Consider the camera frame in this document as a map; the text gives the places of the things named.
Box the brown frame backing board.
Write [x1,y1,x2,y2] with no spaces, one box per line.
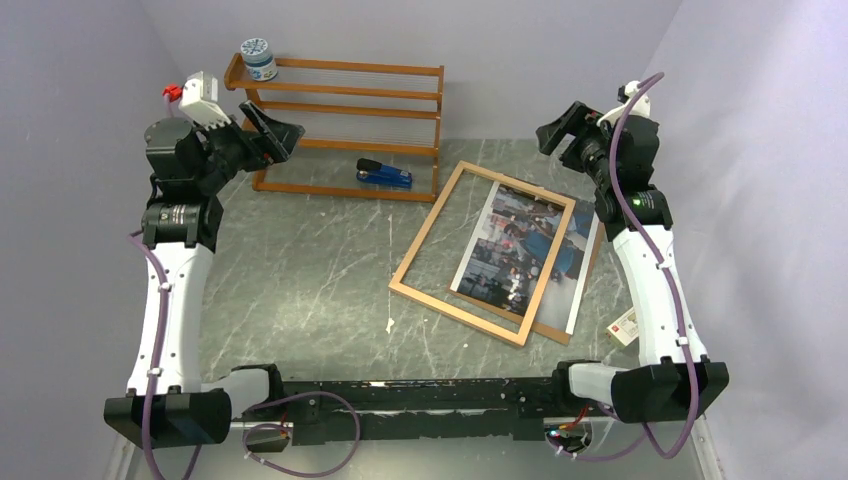
[448,212,600,344]

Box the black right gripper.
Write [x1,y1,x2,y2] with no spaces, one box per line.
[537,101,616,186]

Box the white blue lidded jar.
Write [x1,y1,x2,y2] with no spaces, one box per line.
[240,37,278,82]

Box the orange wooden shelf rack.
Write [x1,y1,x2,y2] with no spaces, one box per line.
[223,54,445,203]

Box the small white red box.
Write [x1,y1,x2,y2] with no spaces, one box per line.
[605,307,639,348]

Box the light wooden picture frame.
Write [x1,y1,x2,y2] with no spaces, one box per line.
[389,161,578,346]

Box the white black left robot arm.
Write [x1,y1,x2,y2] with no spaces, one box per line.
[103,101,304,449]

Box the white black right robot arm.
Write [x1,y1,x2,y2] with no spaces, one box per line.
[536,101,730,424]

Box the blue black stapler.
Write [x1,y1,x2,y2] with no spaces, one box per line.
[356,158,413,189]

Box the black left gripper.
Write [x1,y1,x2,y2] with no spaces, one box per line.
[194,101,303,193]

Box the printed street photo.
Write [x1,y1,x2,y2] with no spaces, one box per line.
[448,182,602,345]

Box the aluminium rail frame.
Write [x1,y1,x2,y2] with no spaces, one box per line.
[103,420,726,479]

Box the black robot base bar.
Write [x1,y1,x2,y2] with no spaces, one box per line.
[236,373,607,446]

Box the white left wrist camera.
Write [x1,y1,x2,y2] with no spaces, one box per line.
[178,71,232,129]

